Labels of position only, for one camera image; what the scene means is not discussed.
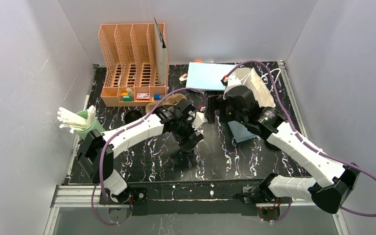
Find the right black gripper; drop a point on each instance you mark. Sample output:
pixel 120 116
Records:
pixel 212 108

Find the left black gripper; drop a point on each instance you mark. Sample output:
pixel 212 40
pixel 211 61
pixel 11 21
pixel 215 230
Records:
pixel 189 140

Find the light blue paper bag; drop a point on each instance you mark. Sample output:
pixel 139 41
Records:
pixel 262 95
pixel 207 76

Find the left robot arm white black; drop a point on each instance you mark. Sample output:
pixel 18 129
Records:
pixel 98 150

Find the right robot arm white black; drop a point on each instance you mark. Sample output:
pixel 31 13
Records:
pixel 330 182

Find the flat light blue paper bag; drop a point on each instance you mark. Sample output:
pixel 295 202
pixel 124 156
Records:
pixel 207 76

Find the black cup upright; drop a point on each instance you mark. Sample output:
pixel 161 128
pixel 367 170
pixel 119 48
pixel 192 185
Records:
pixel 132 116

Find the small red white box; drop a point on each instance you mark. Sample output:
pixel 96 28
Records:
pixel 142 96

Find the green yellow small items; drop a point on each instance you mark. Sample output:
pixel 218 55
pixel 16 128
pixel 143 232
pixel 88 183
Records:
pixel 128 95

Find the grey folder in organizer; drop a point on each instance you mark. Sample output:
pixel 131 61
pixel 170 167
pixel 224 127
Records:
pixel 160 52

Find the orange plastic file organizer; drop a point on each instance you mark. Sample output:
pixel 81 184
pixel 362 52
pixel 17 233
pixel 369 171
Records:
pixel 129 54

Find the green straw holder cup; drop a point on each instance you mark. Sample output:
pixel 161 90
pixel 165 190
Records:
pixel 92 125

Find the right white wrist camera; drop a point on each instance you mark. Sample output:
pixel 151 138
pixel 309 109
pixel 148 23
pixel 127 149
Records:
pixel 230 81

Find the black base rail bar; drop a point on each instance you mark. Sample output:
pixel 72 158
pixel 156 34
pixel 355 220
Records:
pixel 194 197

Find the aluminium frame rail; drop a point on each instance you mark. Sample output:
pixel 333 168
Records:
pixel 76 210

